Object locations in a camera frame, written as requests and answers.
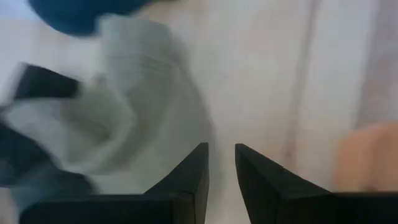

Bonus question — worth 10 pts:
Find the blue denim cap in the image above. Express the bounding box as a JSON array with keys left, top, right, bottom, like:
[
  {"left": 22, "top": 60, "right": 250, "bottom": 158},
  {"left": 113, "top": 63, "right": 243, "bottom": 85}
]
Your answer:
[{"left": 27, "top": 0, "right": 153, "bottom": 37}]

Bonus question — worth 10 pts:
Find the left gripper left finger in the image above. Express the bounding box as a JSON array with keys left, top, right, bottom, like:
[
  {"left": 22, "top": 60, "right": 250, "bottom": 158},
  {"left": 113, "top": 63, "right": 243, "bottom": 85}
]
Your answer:
[{"left": 20, "top": 142, "right": 210, "bottom": 224}]

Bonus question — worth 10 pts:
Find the beige cap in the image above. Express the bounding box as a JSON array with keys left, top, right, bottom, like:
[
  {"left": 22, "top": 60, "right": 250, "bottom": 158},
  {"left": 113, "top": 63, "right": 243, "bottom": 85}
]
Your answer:
[{"left": 4, "top": 15, "right": 215, "bottom": 195}]

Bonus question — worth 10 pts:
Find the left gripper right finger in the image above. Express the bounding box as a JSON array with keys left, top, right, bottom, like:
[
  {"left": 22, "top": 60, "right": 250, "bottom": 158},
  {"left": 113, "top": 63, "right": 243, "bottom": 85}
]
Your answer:
[{"left": 234, "top": 142, "right": 398, "bottom": 224}]

